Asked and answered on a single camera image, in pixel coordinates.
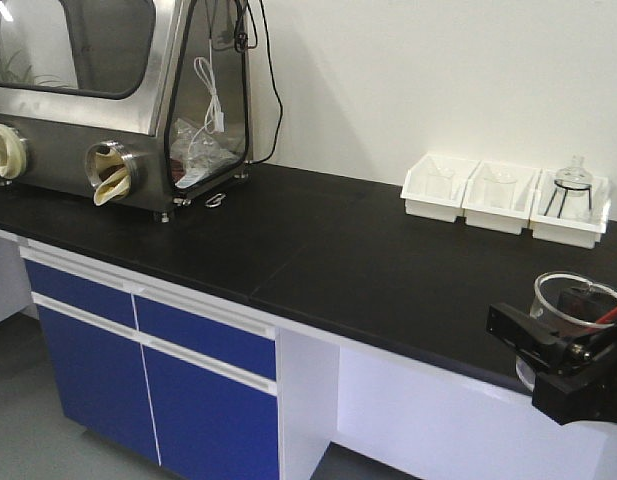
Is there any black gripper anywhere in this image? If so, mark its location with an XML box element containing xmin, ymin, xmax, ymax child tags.
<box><xmin>486</xmin><ymin>287</ymin><xmax>617</xmax><ymax>425</ymax></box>

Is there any clear glass beaker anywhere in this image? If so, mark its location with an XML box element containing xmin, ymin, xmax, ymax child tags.
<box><xmin>515</xmin><ymin>271</ymin><xmax>617</xmax><ymax>392</ymax></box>

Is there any beaker in middle bin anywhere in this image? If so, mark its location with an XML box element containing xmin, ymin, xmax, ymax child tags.
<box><xmin>484</xmin><ymin>171</ymin><xmax>517</xmax><ymax>209</ymax></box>

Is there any beaker in bin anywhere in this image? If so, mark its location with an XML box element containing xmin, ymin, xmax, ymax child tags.
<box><xmin>484</xmin><ymin>171</ymin><xmax>517</xmax><ymax>209</ymax></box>
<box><xmin>425</xmin><ymin>168</ymin><xmax>455</xmax><ymax>200</ymax></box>

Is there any beaker in left bin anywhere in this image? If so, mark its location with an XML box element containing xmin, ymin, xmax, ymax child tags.
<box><xmin>425</xmin><ymin>168</ymin><xmax>455</xmax><ymax>200</ymax></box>

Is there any right white plastic bin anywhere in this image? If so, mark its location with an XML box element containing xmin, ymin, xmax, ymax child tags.
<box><xmin>529</xmin><ymin>170</ymin><xmax>611</xmax><ymax>249</ymax></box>

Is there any white plastic bin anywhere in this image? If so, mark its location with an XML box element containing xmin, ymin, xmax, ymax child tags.
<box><xmin>529</xmin><ymin>170</ymin><xmax>611</xmax><ymax>249</ymax></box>
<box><xmin>462</xmin><ymin>161</ymin><xmax>541</xmax><ymax>235</ymax></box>
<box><xmin>400</xmin><ymin>153</ymin><xmax>479</xmax><ymax>223</ymax></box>

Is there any middle white plastic bin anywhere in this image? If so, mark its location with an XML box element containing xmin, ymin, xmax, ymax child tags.
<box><xmin>462</xmin><ymin>161</ymin><xmax>541</xmax><ymax>235</ymax></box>

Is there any round-bottom glass flask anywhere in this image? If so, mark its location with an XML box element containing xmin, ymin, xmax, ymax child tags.
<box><xmin>555</xmin><ymin>155</ymin><xmax>593</xmax><ymax>191</ymax></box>

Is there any left white plastic bin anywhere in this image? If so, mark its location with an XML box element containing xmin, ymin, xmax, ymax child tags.
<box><xmin>400</xmin><ymin>153</ymin><xmax>479</xmax><ymax>223</ymax></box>

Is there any clear plastic bag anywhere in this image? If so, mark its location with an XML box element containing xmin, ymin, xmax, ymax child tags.
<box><xmin>169</xmin><ymin>118</ymin><xmax>239</xmax><ymax>190</ymax></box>

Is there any blue and white lab cabinet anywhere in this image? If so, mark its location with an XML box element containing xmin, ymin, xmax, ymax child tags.
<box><xmin>0</xmin><ymin>230</ymin><xmax>617</xmax><ymax>479</ymax></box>

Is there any cream right glove port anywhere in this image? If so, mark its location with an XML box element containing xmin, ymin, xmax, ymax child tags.
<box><xmin>84</xmin><ymin>140</ymin><xmax>141</xmax><ymax>206</ymax></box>

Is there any cream glove port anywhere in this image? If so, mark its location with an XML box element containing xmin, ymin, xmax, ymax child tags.
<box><xmin>0</xmin><ymin>124</ymin><xmax>28</xmax><ymax>180</ymax></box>
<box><xmin>84</xmin><ymin>140</ymin><xmax>141</xmax><ymax>206</ymax></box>

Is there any stainless steel glove box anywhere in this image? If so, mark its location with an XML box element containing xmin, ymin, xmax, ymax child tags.
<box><xmin>0</xmin><ymin>1</ymin><xmax>250</xmax><ymax>220</ymax></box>

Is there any cream left glove port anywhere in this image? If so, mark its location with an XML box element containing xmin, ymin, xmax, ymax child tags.
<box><xmin>0</xmin><ymin>124</ymin><xmax>28</xmax><ymax>180</ymax></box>

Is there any red cable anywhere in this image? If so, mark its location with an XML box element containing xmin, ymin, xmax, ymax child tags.
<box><xmin>595</xmin><ymin>298</ymin><xmax>617</xmax><ymax>326</ymax></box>

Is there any black wire tripod stand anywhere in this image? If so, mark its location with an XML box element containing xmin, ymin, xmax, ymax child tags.
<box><xmin>544</xmin><ymin>184</ymin><xmax>592</xmax><ymax>221</ymax></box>

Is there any black power cable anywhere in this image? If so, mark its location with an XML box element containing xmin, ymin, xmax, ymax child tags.
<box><xmin>206</xmin><ymin>0</ymin><xmax>284</xmax><ymax>166</ymax></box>

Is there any small metal ring clip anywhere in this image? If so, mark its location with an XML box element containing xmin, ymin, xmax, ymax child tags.
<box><xmin>204</xmin><ymin>193</ymin><xmax>226</xmax><ymax>209</ymax></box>

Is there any white cable inside box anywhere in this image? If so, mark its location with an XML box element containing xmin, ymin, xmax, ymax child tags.
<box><xmin>180</xmin><ymin>56</ymin><xmax>226</xmax><ymax>166</ymax></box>

